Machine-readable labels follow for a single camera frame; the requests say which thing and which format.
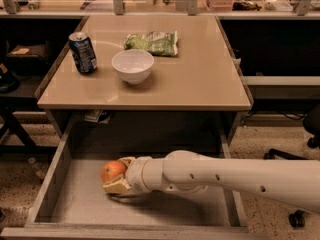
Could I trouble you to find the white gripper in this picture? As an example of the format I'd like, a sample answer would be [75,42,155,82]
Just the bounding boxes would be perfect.
[102,157,150,195]

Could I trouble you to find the orange fruit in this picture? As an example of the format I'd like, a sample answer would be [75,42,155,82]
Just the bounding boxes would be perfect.
[100,160,127,183]

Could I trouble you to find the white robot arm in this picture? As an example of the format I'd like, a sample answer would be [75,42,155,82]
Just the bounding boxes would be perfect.
[103,150,320,213]

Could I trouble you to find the open grey drawer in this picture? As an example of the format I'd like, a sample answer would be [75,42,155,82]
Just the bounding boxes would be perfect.
[1,112,267,240]

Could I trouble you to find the beige counter cabinet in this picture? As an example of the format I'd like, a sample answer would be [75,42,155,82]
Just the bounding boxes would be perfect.
[34,13,254,145]

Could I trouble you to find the white bowl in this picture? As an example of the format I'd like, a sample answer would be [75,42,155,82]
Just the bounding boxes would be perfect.
[112,49,154,84]

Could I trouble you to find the black stand left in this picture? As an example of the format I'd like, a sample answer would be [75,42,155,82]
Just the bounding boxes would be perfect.
[0,64,56,155]

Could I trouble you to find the blue soda can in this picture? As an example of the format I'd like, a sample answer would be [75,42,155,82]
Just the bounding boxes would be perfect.
[69,32,97,74]

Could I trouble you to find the green chip bag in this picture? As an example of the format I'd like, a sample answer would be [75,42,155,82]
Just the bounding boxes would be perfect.
[124,31,178,57]

